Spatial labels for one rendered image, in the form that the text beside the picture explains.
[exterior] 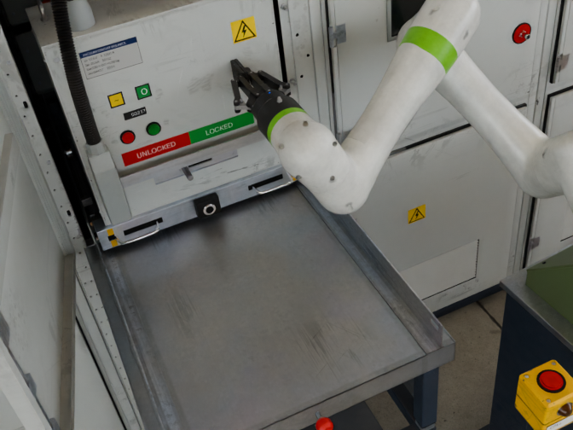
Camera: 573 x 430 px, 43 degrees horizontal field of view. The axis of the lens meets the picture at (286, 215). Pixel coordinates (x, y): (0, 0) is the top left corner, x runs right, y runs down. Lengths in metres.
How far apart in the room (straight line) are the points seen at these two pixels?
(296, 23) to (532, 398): 0.95
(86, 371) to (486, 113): 1.26
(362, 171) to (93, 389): 1.12
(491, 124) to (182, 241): 0.77
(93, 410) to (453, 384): 1.14
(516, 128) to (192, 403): 0.92
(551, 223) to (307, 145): 1.51
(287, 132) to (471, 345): 1.45
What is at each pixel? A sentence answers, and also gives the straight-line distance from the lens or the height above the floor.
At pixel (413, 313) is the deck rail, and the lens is 1.55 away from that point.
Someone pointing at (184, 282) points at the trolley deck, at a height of 0.85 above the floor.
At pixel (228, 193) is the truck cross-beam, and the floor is 0.90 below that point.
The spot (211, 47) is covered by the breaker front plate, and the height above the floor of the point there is 1.29.
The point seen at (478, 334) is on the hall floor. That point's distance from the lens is 2.63.
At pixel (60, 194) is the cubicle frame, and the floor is 1.02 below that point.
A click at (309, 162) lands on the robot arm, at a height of 1.24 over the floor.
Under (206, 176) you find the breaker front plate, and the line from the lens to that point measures 1.77.
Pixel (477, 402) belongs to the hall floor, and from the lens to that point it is 2.46.
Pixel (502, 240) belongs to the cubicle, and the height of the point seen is 0.28.
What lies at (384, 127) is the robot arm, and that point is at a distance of 1.43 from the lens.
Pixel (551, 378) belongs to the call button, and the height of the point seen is 0.91.
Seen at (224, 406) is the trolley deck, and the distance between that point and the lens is 1.44.
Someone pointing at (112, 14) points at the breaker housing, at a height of 1.39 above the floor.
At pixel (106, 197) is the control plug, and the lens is 1.59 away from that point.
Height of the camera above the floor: 2.01
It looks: 40 degrees down
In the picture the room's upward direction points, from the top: 8 degrees counter-clockwise
